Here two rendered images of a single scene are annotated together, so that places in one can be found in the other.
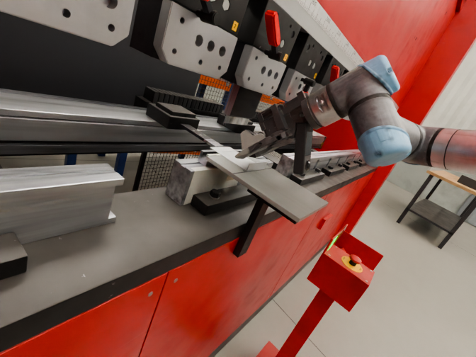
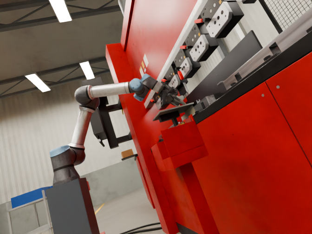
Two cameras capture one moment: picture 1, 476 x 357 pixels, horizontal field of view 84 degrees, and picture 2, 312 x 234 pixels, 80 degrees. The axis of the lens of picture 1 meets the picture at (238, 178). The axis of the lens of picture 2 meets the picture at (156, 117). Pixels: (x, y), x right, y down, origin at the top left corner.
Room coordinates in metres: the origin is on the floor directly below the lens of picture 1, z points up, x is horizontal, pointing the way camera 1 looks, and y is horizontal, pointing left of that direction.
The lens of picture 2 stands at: (1.30, -1.14, 0.70)
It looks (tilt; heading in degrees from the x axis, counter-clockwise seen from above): 13 degrees up; 129
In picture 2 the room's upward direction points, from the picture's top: 20 degrees counter-clockwise
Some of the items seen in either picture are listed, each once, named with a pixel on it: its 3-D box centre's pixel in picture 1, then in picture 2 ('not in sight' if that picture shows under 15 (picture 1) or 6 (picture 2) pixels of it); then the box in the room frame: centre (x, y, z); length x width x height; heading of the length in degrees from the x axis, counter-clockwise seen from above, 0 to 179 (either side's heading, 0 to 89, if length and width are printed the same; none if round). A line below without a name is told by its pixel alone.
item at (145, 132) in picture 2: not in sight; (164, 121); (-0.08, 0.70, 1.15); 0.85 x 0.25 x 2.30; 60
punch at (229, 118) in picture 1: (242, 106); (183, 91); (0.67, 0.06, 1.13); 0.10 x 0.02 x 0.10; 150
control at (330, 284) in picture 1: (348, 263); (174, 144); (0.81, -0.47, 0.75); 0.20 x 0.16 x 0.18; 150
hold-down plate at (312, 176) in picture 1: (308, 176); (250, 78); (1.17, -0.30, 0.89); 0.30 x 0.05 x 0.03; 150
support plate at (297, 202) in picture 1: (268, 181); (172, 112); (0.60, -0.07, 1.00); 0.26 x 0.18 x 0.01; 60
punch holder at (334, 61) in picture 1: (318, 83); (200, 42); (1.00, -0.13, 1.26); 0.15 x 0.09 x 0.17; 150
